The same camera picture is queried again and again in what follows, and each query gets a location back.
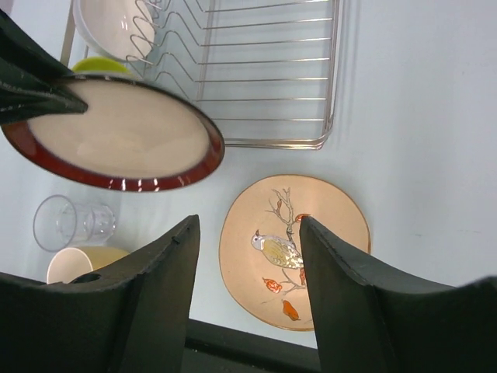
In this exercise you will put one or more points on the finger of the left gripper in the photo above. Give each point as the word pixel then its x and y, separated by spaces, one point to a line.
pixel 30 78

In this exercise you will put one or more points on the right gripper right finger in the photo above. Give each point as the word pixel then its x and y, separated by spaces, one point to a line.
pixel 371 317

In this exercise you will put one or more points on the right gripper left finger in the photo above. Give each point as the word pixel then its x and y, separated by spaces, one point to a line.
pixel 129 316

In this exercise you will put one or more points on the lime green bowl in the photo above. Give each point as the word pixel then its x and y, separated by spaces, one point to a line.
pixel 100 64

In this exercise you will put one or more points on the white ceramic bowl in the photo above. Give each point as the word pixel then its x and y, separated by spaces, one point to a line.
pixel 121 30

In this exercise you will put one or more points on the red rimmed round plate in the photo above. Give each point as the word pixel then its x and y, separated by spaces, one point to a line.
pixel 134 137

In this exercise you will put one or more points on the metal wire dish rack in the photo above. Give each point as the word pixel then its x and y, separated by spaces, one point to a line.
pixel 264 71

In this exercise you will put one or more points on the clear plastic cup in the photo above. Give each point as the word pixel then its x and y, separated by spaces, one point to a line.
pixel 60 222

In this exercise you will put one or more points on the beige oval bird plate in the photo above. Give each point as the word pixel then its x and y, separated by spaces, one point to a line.
pixel 260 252

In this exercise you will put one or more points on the cream mug yellow handle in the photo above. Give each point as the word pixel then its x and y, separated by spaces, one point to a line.
pixel 73 262

